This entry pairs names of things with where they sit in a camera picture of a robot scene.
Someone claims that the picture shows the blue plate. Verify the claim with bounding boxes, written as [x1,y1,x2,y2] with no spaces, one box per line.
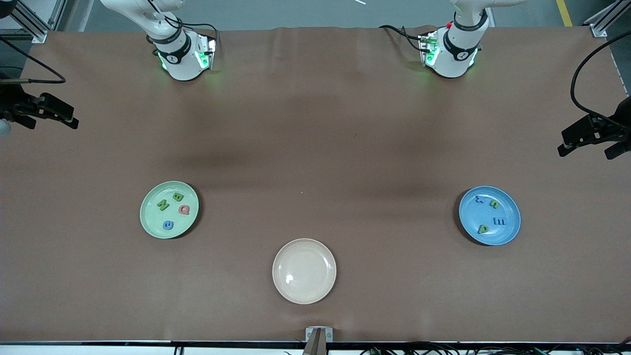
[458,185,522,246]

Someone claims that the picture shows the light green plate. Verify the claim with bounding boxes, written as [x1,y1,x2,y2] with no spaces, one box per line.
[140,180,200,240]

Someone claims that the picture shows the metal base connector plate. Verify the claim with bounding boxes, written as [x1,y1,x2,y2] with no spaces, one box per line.
[418,32,439,67]
[195,35,217,71]

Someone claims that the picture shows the brown table cover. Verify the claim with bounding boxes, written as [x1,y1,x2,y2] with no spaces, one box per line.
[0,26,631,344]

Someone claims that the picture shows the beige plate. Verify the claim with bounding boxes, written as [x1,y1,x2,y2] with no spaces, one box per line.
[272,238,337,305]

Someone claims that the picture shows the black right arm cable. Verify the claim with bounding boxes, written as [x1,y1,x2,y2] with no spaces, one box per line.
[0,35,67,84]

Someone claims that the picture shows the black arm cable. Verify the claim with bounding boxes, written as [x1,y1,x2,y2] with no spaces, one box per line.
[0,35,67,84]
[570,30,631,121]

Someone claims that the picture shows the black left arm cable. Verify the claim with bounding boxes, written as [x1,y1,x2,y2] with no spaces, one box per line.
[570,30,631,121]

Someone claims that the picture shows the aluminium frame profile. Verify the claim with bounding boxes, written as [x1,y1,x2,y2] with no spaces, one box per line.
[584,0,631,37]
[10,0,50,44]

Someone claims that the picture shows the black base cable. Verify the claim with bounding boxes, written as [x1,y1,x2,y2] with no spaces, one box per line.
[180,22,220,41]
[379,25,425,52]

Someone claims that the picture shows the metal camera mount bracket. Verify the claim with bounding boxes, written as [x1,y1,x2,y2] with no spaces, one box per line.
[303,326,334,355]

